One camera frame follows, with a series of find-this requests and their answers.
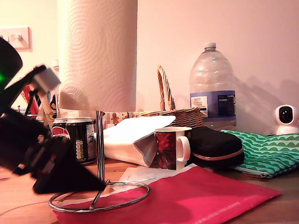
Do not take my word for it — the metallic wire towel stand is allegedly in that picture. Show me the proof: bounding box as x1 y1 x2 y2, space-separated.
44 108 152 215

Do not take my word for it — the white paper towel roll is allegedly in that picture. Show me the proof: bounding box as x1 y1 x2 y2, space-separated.
54 0 144 115

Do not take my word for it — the black drink can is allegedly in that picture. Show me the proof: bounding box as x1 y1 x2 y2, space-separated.
65 116 97 166

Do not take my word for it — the gingerbread print box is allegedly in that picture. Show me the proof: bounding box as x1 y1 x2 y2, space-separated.
103 110 133 124

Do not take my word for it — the white paper bag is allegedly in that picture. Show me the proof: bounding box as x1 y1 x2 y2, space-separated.
102 115 179 169

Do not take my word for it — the white paper sheet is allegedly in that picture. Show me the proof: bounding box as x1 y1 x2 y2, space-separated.
118 163 193 186

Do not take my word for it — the red floral mug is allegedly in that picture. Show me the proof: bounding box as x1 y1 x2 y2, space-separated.
153 126 194 171

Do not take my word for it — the red padded envelope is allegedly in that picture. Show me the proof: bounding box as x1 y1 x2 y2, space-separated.
52 162 285 224

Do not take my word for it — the black zipped case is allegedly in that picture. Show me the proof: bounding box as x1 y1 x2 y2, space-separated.
186 124 245 169

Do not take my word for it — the large clear water bottle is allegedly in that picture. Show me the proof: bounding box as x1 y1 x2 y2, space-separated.
187 41 238 133

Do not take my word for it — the green patterned fabric pouch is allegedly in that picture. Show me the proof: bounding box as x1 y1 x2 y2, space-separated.
219 126 299 182

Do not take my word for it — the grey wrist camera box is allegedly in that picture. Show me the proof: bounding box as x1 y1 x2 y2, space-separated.
3 63 62 97

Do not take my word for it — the wicker basket with handle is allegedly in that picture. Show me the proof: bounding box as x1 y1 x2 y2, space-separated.
130 63 205 132

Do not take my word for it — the white wall switch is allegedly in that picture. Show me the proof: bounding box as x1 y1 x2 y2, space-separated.
0 26 33 54

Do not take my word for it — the small white round camera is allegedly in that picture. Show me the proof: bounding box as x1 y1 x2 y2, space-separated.
272 104 299 136

